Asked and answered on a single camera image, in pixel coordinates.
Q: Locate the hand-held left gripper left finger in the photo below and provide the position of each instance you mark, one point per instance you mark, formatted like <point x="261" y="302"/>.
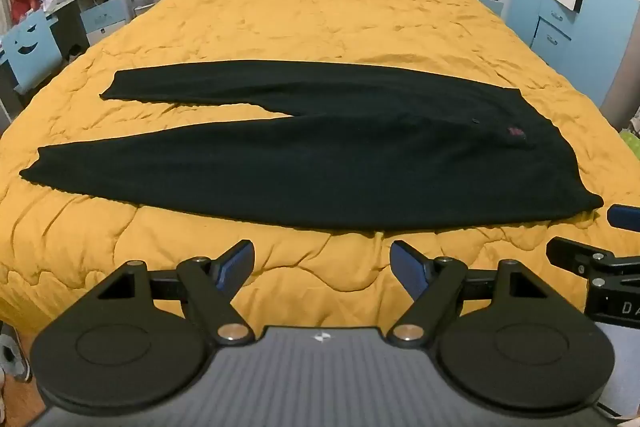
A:
<point x="239" y="259"/>

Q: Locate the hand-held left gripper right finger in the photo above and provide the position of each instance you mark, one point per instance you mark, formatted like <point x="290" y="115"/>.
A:
<point x="406" y="263"/>

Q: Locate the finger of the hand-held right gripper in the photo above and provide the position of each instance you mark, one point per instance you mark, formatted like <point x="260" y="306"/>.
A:
<point x="625" y="215"/>
<point x="570" y="253"/>

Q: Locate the black pants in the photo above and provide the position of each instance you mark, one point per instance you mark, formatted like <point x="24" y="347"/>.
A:
<point x="350" y="157"/>

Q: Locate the green cloth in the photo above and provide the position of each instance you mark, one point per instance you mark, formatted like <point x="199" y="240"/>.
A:
<point x="631" y="154"/>

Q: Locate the blue white wardrobe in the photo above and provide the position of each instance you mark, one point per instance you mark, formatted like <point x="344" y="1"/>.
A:
<point x="615" y="37"/>

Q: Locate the black white sneaker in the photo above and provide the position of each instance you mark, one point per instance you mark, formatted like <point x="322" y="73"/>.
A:
<point x="14" y="354"/>

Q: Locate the yellow quilted blanket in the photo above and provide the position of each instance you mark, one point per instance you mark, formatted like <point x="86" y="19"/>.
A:
<point x="310" y="12"/>

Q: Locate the blue white desk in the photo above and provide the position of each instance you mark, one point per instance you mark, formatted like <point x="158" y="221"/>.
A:
<point x="95" y="14"/>

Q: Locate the blue chair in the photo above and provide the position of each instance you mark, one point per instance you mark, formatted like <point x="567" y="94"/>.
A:
<point x="27" y="47"/>

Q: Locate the red bag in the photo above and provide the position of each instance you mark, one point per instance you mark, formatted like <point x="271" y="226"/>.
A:
<point x="25" y="2"/>

